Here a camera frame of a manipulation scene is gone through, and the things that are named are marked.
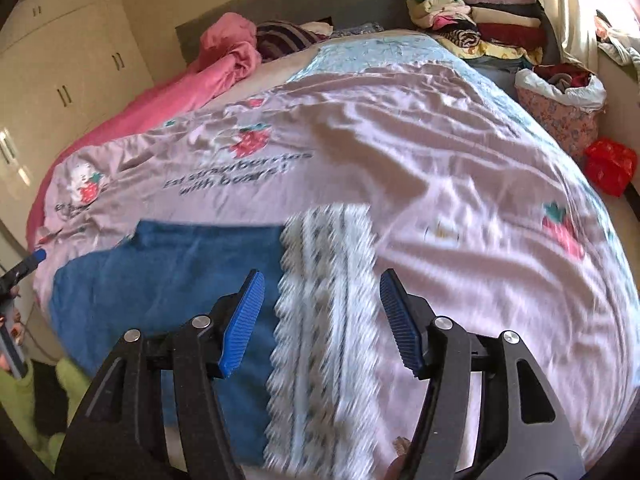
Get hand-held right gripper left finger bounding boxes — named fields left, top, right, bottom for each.
left=55, top=269, right=266, bottom=480

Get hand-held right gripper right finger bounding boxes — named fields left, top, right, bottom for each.
left=380, top=269, right=586, bottom=480

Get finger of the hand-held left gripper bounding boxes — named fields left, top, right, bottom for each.
left=0, top=247, right=48, bottom=291

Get white patterned lace-edged cloth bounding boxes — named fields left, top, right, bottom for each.
left=262, top=204, right=416, bottom=480

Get blue denim pants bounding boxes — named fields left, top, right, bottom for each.
left=47, top=220, right=291, bottom=466

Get person's left hand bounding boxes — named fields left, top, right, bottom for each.
left=2, top=307, right=27, bottom=348

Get person's right hand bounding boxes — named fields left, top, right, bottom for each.
left=386, top=435, right=416, bottom=480

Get person's green clothing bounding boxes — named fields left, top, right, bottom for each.
left=0, top=355, right=98, bottom=471

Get pink strawberry printed blanket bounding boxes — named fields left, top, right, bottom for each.
left=32, top=30, right=636, bottom=466

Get pink quilt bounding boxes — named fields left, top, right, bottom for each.
left=27, top=12, right=263, bottom=251

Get cream wardrobe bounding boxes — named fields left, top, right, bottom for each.
left=0, top=0, right=156, bottom=201

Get beige bed sheet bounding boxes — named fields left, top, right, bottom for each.
left=220, top=52, right=321, bottom=108

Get floral fabric basket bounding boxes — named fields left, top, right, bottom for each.
left=515, top=85, right=601, bottom=161

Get red plastic bag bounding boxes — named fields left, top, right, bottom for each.
left=584, top=139, right=638, bottom=198

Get white plastic bag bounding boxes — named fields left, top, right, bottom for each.
left=515, top=65, right=608, bottom=111

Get dark striped pillow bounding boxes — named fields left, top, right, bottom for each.
left=255, top=21, right=326, bottom=61

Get blue floral cloth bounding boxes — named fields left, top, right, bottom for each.
left=327, top=22, right=386, bottom=40

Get pile of folded clothes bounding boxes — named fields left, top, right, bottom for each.
left=407, top=0, right=551, bottom=66

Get grey bed headboard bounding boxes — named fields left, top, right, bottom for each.
left=175, top=0, right=416, bottom=66

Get cream curtain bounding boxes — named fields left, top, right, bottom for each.
left=530, top=0, right=601, bottom=76

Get clothes on windowsill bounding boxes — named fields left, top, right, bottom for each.
left=595, top=10, right=640, bottom=81

